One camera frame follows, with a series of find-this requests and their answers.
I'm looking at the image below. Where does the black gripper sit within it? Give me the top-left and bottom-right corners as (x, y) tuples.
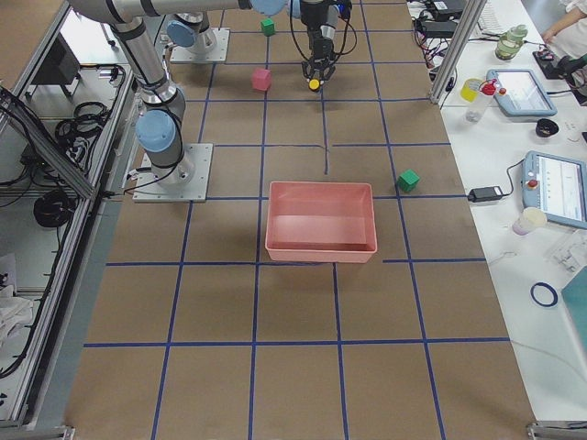
(302, 29), (337, 78)

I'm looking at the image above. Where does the yellow push button switch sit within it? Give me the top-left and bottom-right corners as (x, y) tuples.
(308, 79), (321, 92)

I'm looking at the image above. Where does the pink foam cube centre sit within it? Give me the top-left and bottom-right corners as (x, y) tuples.
(250, 68), (272, 92)

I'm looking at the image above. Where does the green foam cube far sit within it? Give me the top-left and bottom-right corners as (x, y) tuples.
(260, 18), (275, 37)

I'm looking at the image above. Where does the green foam cube near bin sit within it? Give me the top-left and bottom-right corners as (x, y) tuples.
(396, 169), (420, 193)

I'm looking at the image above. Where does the pink plastic bin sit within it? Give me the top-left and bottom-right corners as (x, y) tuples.
(265, 181), (378, 263)

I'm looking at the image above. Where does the clear plastic bottle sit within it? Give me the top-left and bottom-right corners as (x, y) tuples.
(465, 79), (497, 123)

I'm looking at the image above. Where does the green water bottle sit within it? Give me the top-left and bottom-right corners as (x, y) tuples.
(494, 24), (528, 61)

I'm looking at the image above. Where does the upper teach pendant tablet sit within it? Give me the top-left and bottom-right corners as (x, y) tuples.
(486, 69), (558, 118)

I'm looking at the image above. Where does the teach pendant tablet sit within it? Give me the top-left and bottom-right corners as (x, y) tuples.
(521, 150), (586, 229)
(486, 69), (558, 118)

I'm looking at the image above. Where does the black power adapter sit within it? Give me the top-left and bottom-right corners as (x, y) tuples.
(467, 186), (504, 203)

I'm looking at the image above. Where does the lower teach pendant tablet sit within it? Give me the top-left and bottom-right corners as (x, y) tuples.
(521, 150), (586, 229)

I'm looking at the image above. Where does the teal notebook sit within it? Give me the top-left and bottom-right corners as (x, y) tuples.
(561, 267), (587, 347)

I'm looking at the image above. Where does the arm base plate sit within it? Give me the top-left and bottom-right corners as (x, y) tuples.
(132, 143), (214, 203)
(169, 27), (230, 64)

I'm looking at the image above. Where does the aluminium frame post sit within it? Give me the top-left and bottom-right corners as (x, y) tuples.
(428, 0), (486, 104)

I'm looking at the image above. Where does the aluminium side frame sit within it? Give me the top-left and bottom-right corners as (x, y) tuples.
(1, 1), (132, 429)

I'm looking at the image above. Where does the blue tape ring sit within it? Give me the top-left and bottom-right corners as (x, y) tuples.
(529, 282), (559, 308)

